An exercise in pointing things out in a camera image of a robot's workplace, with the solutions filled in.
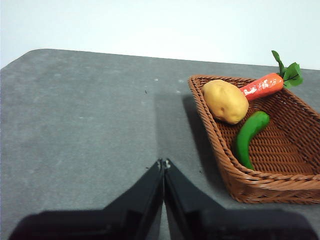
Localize orange carrot with green leaves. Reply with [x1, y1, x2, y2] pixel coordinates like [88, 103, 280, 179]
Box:
[239, 50, 304, 102]

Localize brown woven wicker basket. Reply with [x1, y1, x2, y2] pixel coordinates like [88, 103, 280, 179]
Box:
[187, 74, 320, 205]

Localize yellow potato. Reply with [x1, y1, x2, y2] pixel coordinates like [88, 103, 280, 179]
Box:
[201, 79, 250, 125]

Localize green pepper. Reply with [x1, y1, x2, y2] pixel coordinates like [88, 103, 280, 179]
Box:
[233, 111, 271, 171]

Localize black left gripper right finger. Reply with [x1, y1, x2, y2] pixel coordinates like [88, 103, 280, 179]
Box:
[163, 157, 320, 240]

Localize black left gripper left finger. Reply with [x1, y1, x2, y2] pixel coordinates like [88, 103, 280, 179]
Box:
[7, 157, 165, 240]

